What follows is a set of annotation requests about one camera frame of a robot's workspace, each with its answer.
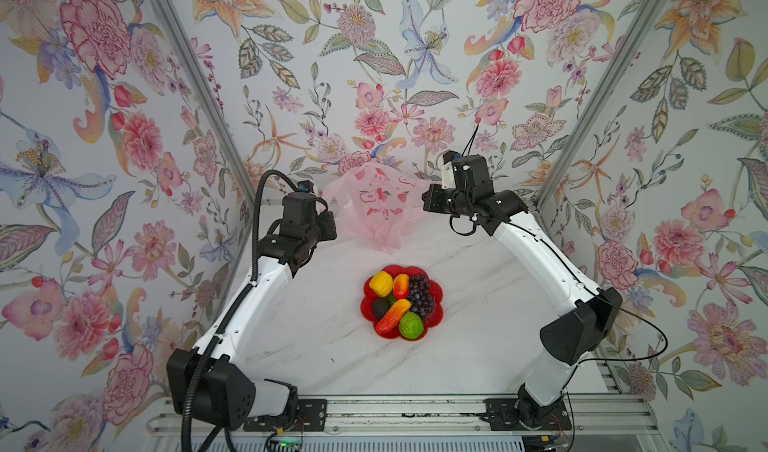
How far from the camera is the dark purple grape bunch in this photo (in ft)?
2.87

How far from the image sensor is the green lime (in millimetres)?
818

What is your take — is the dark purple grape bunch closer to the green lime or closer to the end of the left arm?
the green lime

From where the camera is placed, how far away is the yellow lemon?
0.91 meters

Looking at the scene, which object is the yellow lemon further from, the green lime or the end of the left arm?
the end of the left arm
